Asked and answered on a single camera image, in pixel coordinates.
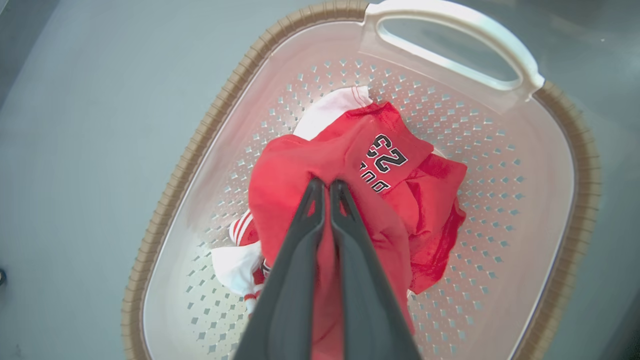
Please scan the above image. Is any red basketball jersey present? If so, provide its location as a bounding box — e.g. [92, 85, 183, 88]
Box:
[248, 101, 468, 360]

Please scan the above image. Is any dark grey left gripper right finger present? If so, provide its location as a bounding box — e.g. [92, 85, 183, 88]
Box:
[329, 179, 422, 360]

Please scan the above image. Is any white garment with red stripes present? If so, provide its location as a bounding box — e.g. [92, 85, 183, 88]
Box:
[211, 85, 373, 316]

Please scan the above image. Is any white laundry basket brown rim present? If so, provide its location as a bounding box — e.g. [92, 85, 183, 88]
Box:
[121, 0, 602, 360]

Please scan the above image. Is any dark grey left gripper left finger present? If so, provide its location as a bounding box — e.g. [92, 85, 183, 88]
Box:
[234, 178, 326, 360]

